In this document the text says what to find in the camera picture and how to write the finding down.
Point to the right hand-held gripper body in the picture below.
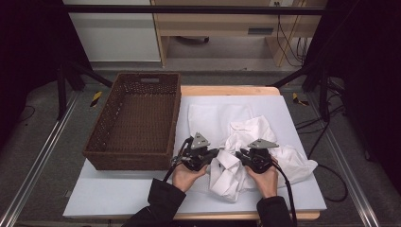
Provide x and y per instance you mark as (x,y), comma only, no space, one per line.
(261,159)

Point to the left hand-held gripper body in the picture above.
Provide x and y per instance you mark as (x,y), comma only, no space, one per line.
(195,156)

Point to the white collared shirt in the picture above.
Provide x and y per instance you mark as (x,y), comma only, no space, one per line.
(252,130)

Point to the person's left hand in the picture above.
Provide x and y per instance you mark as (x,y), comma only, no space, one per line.
(186,178)

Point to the person's right hand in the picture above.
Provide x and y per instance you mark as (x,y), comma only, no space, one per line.
(268,184)

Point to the brown wicker basket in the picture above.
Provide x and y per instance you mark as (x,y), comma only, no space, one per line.
(138,126)

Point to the wooden table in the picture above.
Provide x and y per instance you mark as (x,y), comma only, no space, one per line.
(230,90)

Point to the yellow black tape marker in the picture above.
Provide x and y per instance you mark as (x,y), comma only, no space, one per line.
(96,98)
(299,100)

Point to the white foam board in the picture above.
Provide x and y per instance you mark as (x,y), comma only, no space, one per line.
(126,192)

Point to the black metal stand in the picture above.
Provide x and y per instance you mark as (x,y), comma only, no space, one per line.
(323,91)
(61,91)

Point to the dark rectangular panel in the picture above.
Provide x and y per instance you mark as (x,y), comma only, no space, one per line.
(260,31)

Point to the light wooden desk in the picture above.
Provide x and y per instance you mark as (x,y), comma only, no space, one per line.
(220,25)

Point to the white cabinet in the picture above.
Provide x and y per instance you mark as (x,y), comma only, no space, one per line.
(116,38)

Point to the black curtain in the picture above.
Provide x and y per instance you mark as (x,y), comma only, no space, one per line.
(28,47)
(369,63)

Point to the black horizontal bar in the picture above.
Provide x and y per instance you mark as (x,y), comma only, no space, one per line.
(189,9)

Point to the aluminium floor rail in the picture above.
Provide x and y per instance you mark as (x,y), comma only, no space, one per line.
(343,157)
(38,151)

